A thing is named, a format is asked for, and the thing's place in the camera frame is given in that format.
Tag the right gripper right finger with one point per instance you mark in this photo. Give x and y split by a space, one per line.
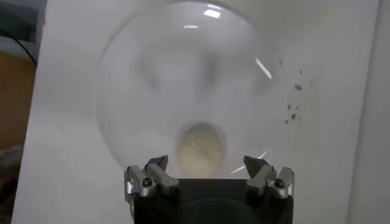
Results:
268 179

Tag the white round plate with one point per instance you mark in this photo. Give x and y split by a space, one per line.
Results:
182 91

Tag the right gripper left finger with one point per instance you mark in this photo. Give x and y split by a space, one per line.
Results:
146 182

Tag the dark crumb specks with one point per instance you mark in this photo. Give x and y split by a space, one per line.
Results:
298 87

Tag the white steamed baozi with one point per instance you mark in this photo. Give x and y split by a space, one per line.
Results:
201 152

